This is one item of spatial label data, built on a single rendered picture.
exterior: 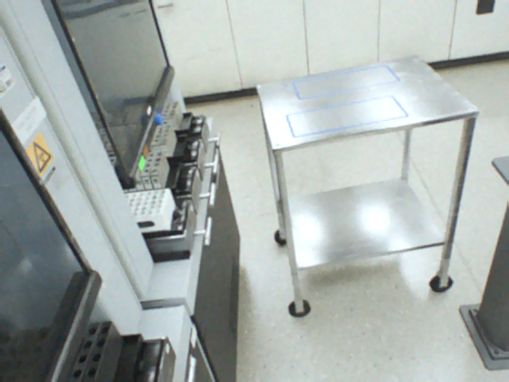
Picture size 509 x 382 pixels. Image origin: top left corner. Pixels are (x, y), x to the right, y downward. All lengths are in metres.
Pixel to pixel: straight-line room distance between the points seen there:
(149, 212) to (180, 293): 0.20
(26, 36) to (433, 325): 1.59
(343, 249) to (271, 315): 0.42
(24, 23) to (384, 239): 1.36
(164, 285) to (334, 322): 0.92
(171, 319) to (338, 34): 2.67
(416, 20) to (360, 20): 0.39
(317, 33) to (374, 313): 2.09
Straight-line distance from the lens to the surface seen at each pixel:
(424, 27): 3.47
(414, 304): 1.89
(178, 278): 1.06
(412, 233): 1.75
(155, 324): 0.99
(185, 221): 1.09
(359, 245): 1.69
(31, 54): 0.75
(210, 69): 3.37
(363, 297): 1.89
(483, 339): 1.82
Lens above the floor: 1.49
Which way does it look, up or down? 37 degrees down
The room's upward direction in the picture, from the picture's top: 11 degrees counter-clockwise
